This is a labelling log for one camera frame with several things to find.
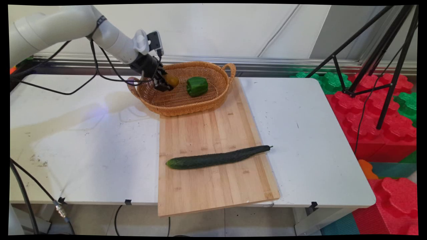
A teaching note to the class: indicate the teal foam mat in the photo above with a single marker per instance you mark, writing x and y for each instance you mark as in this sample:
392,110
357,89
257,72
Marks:
393,170

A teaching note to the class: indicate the wooden cutting board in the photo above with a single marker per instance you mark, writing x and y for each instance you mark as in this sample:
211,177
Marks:
213,193

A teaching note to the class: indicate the black tripod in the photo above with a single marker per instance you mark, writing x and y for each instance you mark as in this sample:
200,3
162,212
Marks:
397,73

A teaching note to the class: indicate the brown yellow potato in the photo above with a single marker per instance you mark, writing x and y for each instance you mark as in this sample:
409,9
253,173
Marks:
172,80

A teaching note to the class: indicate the green foam block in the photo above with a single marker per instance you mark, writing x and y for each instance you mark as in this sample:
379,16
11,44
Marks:
330,81
408,105

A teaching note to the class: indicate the large red foam block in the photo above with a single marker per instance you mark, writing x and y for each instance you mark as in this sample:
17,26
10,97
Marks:
373,130

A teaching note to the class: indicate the orange foam block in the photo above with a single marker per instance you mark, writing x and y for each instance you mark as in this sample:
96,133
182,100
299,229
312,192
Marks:
367,169

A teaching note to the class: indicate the long dark green cucumber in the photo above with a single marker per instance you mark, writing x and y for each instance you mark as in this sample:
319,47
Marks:
213,159

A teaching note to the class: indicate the green bell pepper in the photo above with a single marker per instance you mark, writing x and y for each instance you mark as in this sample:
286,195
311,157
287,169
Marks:
196,86

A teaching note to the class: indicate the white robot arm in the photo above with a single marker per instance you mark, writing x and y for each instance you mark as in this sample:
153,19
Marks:
50,26

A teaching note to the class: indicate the wrist camera box with mount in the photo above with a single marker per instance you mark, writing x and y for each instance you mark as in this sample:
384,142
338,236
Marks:
154,40

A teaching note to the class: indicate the aluminium rail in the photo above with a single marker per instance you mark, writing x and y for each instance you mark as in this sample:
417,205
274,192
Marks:
267,63

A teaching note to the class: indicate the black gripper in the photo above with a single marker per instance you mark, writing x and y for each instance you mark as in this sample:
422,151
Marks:
146,65

